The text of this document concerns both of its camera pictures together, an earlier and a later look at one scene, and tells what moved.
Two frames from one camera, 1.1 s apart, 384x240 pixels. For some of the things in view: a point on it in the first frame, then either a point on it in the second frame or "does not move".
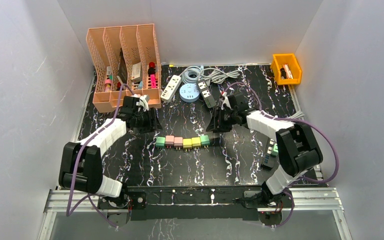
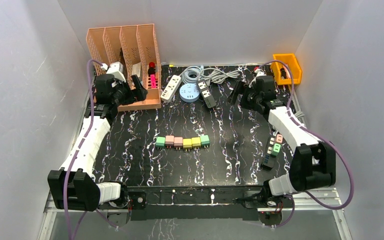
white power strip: (170, 88) does not move
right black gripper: (221, 127) to (246, 88)
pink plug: (169, 140) does not move
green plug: (205, 140) does not move
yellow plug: (196, 142) does not move
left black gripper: (151, 120) to (131, 94)
